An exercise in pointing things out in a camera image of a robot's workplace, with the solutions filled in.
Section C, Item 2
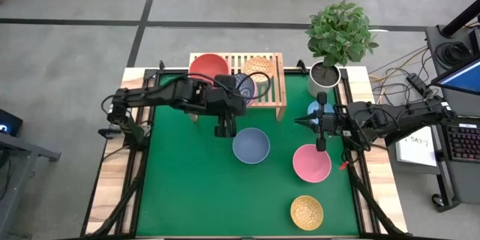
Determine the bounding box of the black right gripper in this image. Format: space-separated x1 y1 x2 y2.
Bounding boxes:
294 91 353 153

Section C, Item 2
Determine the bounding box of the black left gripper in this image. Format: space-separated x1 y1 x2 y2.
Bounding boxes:
204 74 249 117

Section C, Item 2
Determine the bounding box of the light blue patterned bowl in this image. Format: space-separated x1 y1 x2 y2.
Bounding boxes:
307 100 337 127

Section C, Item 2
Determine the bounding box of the blue white striped bowl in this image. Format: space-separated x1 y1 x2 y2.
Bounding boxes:
234 73 259 107

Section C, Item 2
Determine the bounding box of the orange patterned bowl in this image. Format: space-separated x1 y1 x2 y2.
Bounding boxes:
243 55 275 84

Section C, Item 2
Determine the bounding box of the plain blue-grey bowl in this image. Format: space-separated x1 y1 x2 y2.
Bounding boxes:
232 127 271 165

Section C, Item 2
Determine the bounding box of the plain red bowl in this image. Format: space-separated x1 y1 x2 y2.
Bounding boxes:
188 52 230 86

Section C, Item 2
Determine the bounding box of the wooden slatted shelf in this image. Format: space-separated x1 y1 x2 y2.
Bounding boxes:
187 52 288 123

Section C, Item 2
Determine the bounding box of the plain pink bowl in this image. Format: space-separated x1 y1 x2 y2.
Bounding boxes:
292 143 333 184

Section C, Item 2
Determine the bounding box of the yellow patterned bowl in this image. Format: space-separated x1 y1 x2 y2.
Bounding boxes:
289 195 325 232

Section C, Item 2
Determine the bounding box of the green plant in white pot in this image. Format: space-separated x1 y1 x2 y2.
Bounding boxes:
305 0 380 99

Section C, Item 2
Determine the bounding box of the green table mat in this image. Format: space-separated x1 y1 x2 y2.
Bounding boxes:
135 73 361 237

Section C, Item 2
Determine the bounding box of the white paper sheet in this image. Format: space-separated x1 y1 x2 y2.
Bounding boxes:
394 134 439 168

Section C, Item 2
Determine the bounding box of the black power strip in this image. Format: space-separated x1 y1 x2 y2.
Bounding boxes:
406 72 433 99

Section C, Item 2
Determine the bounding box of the black backlit keyboard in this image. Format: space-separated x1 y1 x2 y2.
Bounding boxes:
445 122 480 164

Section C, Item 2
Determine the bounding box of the grey equipment cart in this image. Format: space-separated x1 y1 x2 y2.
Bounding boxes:
385 24 480 213

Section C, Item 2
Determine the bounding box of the black pole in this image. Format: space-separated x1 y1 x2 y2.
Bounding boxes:
441 0 480 39

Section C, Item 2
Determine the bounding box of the grey metal stand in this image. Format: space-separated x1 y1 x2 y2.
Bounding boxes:
0 130 62 240

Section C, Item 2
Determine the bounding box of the dark device with blue light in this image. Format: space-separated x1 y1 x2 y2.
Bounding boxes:
0 108 25 138

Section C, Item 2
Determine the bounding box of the yellow floor cable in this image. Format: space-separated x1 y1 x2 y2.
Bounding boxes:
369 46 431 121

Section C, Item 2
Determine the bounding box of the black aluminium table frame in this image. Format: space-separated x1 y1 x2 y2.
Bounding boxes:
80 59 410 240

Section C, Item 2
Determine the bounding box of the coiled black cable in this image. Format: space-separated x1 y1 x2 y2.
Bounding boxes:
436 40 473 69

